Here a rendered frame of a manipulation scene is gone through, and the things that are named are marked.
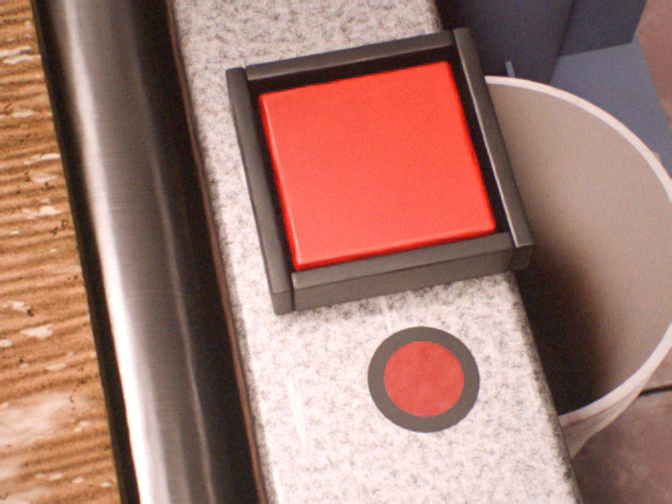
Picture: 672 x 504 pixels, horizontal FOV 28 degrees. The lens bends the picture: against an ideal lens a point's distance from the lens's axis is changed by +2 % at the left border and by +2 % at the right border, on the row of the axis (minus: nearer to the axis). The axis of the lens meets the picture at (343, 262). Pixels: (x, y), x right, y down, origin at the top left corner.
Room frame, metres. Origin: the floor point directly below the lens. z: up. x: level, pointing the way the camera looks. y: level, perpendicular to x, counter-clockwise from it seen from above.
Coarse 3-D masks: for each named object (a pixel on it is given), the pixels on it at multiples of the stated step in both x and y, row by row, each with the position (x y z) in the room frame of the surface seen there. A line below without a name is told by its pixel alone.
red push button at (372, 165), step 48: (288, 96) 0.21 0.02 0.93; (336, 96) 0.21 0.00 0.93; (384, 96) 0.21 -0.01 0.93; (432, 96) 0.22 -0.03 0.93; (288, 144) 0.20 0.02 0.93; (336, 144) 0.20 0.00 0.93; (384, 144) 0.20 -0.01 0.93; (432, 144) 0.20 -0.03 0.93; (288, 192) 0.18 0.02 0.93; (336, 192) 0.18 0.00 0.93; (384, 192) 0.18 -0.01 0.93; (432, 192) 0.18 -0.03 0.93; (480, 192) 0.18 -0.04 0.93; (288, 240) 0.17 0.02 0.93; (336, 240) 0.17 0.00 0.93; (384, 240) 0.17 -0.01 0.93; (432, 240) 0.17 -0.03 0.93
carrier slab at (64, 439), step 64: (0, 0) 0.24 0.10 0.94; (0, 64) 0.22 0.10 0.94; (0, 128) 0.20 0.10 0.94; (0, 192) 0.18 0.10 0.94; (64, 192) 0.18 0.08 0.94; (0, 256) 0.16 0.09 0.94; (64, 256) 0.16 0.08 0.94; (0, 320) 0.14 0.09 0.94; (64, 320) 0.14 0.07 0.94; (0, 384) 0.12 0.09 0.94; (64, 384) 0.12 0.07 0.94; (0, 448) 0.10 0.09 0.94; (64, 448) 0.10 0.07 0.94
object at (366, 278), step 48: (384, 48) 0.23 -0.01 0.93; (432, 48) 0.23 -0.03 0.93; (240, 96) 0.21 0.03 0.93; (480, 96) 0.21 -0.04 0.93; (240, 144) 0.20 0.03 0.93; (480, 144) 0.20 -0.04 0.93; (480, 240) 0.17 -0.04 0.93; (528, 240) 0.17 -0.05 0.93; (288, 288) 0.15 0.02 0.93; (336, 288) 0.15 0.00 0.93; (384, 288) 0.16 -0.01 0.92
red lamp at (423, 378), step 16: (400, 352) 0.14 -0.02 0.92; (416, 352) 0.14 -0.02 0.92; (432, 352) 0.14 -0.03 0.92; (448, 352) 0.14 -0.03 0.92; (400, 368) 0.13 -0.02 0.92; (416, 368) 0.13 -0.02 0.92; (432, 368) 0.13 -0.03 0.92; (448, 368) 0.13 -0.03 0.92; (384, 384) 0.13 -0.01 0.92; (400, 384) 0.13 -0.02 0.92; (416, 384) 0.13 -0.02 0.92; (432, 384) 0.13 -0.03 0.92; (448, 384) 0.13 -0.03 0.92; (400, 400) 0.12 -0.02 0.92; (416, 400) 0.12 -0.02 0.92; (432, 400) 0.12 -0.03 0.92; (448, 400) 0.12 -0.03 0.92
